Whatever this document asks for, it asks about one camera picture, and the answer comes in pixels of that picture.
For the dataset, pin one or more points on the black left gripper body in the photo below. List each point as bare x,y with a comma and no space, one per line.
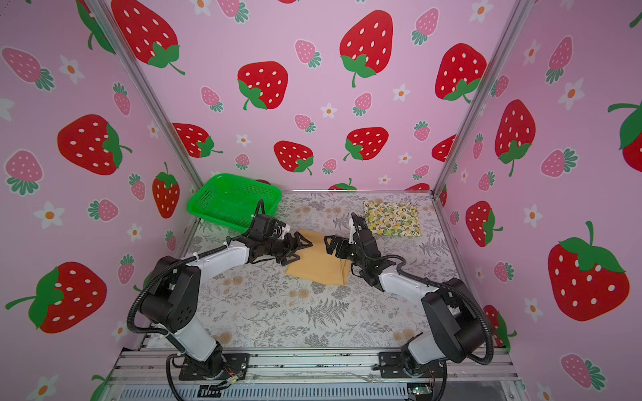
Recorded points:
275,248

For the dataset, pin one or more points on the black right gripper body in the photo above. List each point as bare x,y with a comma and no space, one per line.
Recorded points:
343,246

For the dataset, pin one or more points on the tan skirt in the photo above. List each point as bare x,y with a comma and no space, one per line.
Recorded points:
316,265

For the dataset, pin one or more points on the lemon print skirt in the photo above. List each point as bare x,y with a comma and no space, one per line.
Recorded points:
392,219

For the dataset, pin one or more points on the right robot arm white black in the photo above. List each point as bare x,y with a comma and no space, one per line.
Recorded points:
459,329

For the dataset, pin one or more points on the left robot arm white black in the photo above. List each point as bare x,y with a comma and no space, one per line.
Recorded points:
167,305

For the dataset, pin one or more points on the green plastic basket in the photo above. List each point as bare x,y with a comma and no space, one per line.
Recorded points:
231,200

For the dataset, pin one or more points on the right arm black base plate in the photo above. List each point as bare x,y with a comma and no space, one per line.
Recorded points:
399,365

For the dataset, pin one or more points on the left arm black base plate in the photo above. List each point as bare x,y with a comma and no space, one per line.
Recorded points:
218,368

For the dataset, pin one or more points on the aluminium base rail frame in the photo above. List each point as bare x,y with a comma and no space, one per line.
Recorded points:
313,374

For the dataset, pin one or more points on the aluminium corner post left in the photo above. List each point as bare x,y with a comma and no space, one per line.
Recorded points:
107,22

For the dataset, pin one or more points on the aluminium corner post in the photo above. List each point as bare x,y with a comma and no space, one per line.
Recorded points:
107,22
507,40

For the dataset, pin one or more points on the aluminium corner post right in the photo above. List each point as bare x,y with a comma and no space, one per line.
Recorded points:
507,40

